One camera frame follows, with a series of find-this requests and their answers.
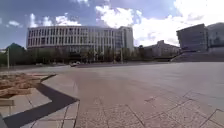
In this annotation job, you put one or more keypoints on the grey stone slab plaza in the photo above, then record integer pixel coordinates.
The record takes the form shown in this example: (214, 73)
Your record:
(133, 90)

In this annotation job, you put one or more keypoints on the pale car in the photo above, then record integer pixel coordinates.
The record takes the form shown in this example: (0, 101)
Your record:
(75, 63)

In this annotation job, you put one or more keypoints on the white grid-window building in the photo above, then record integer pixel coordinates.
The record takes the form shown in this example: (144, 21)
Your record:
(80, 38)

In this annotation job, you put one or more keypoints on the low building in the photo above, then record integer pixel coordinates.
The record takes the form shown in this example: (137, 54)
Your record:
(161, 49)

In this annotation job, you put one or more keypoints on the dark glass building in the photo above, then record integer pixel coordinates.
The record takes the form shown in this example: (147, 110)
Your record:
(192, 38)

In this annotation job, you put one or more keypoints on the wide stone steps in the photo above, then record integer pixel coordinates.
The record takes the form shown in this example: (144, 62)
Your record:
(200, 56)

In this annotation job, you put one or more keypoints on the tan rock bed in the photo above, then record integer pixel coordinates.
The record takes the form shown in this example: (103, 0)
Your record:
(18, 85)

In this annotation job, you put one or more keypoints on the dark green tree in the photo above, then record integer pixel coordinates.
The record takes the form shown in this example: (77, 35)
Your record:
(15, 53)

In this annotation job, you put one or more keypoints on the pale glass building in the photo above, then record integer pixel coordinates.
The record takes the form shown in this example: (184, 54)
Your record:
(216, 35)

